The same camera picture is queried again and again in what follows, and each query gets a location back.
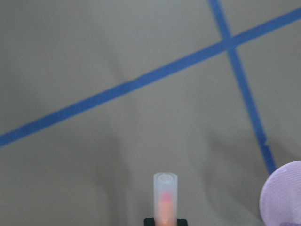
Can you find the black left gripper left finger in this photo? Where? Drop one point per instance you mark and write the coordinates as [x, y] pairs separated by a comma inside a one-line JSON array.
[[149, 222]]

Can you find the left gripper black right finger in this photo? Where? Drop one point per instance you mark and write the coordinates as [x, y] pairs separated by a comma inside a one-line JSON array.
[[182, 222]]

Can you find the orange highlighter pen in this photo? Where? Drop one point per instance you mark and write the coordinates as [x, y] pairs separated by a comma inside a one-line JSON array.
[[165, 199]]

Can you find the pink mesh pen holder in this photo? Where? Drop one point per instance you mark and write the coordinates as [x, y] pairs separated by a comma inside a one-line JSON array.
[[280, 198]]

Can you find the blue tape grid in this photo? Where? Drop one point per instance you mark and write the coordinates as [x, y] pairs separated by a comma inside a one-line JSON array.
[[228, 44]]

